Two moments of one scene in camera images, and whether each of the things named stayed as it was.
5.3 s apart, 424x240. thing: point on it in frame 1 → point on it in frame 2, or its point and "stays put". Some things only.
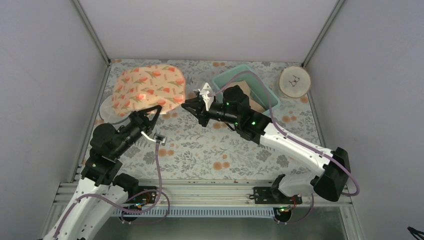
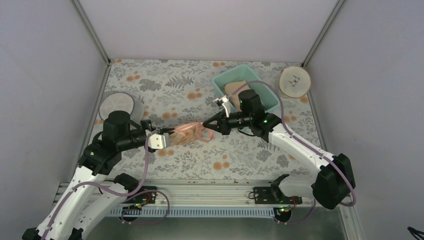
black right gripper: x=201 y=112 → x=223 y=126
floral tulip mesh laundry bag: x=140 y=87 → x=187 y=133
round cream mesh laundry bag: x=294 y=81 stays put
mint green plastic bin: x=267 y=101 stays put
